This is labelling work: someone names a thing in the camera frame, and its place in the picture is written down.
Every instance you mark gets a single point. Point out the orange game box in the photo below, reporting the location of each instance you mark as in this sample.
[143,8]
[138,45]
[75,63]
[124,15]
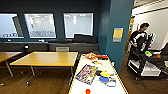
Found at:
[90,56]

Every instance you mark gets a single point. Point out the orange item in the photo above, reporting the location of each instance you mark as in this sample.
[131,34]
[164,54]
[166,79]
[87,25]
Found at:
[158,56]

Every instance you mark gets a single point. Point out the small yellow tool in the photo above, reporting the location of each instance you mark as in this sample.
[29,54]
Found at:
[97,62]

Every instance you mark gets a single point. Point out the black cushion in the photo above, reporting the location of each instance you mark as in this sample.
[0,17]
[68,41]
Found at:
[85,38]

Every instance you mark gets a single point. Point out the green item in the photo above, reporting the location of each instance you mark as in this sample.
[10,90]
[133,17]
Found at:
[148,52]

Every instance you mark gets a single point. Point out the dark grey bench sofa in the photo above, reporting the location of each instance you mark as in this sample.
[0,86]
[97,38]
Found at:
[80,47]

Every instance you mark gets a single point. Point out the small wooden table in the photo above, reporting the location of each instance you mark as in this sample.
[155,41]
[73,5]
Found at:
[6,56]

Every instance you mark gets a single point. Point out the person in black shirt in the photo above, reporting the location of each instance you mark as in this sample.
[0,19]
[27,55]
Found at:
[138,36]

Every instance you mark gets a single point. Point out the yellow paddle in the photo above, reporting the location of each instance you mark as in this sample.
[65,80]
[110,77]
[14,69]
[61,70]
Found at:
[106,73]

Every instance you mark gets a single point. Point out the wide window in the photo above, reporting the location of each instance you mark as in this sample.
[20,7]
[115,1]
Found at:
[40,25]
[78,25]

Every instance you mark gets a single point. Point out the narrow window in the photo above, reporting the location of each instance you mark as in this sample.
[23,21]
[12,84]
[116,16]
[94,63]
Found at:
[8,25]

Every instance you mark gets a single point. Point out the white storage bin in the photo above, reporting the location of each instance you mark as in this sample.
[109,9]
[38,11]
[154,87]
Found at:
[146,69]

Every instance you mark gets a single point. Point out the white yellow air hockey table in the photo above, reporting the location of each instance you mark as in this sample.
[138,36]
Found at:
[100,88]

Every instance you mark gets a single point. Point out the black monitor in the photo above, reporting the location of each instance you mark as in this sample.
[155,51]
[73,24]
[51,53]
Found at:
[165,49]

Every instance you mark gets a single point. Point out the small black object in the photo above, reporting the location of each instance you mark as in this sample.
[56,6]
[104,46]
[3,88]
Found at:
[98,71]

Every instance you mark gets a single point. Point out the grey chair back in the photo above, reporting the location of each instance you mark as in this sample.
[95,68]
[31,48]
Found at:
[62,49]

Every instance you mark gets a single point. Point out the blue picture book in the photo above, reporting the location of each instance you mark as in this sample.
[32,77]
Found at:
[86,74]

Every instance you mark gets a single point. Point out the yellow wall poster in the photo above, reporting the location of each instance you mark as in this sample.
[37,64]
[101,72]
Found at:
[117,34]

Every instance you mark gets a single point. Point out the red long box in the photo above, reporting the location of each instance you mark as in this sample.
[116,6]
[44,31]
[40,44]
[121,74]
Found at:
[102,56]

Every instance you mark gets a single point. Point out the large wooden table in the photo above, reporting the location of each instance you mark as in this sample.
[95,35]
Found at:
[46,58]

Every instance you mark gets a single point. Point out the blue paddle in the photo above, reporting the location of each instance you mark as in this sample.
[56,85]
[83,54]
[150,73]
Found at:
[104,79]

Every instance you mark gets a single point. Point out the black wheeled cart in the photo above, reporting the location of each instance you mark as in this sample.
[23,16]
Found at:
[146,60]

